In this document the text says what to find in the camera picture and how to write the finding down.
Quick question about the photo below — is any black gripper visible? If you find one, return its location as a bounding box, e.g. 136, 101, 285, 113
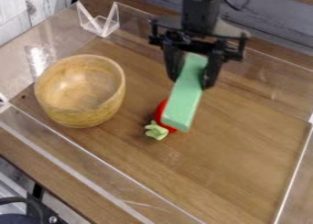
150, 17, 249, 90

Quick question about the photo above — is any green rectangular block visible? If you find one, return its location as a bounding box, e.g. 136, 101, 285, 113
162, 53, 208, 132

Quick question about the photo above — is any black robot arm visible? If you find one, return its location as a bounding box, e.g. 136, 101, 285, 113
149, 0, 251, 90

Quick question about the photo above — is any brown wooden bowl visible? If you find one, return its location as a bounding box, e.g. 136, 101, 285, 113
35, 54, 126, 128

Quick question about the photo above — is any red plush strawberry toy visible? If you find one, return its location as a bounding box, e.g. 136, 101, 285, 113
145, 100, 177, 141

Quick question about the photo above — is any clear acrylic corner bracket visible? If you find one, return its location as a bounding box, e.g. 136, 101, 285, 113
77, 2, 121, 37

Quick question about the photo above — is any clear acrylic tray wall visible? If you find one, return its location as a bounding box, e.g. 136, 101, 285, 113
0, 0, 313, 224

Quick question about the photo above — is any black metal stand bracket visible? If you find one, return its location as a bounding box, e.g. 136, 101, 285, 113
26, 184, 69, 224

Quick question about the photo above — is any black cable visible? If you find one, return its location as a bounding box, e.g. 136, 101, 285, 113
0, 197, 42, 224

